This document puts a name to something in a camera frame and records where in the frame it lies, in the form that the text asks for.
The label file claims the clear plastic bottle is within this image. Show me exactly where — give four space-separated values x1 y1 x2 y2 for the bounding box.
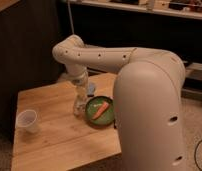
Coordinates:
73 78 88 117

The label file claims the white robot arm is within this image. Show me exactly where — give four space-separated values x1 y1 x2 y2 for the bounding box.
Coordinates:
52 35 187 171

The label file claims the blue cloth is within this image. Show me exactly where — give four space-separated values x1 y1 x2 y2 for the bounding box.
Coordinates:
87 82 96 97

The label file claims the green plate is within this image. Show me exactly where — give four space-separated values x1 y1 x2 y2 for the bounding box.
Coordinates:
85 96 115 126

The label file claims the orange carrot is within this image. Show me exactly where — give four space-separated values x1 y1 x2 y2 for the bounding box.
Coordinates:
92 102 109 120

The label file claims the wooden table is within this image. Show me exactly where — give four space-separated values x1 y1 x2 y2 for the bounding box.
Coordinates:
12 82 120 171

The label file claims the clear plastic cup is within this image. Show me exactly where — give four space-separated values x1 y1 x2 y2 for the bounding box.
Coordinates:
16 109 39 133

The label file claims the white shelf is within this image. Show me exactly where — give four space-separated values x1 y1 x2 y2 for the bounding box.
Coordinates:
62 0 202 20

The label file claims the black cable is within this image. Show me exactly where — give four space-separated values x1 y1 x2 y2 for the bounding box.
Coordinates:
193 138 202 171

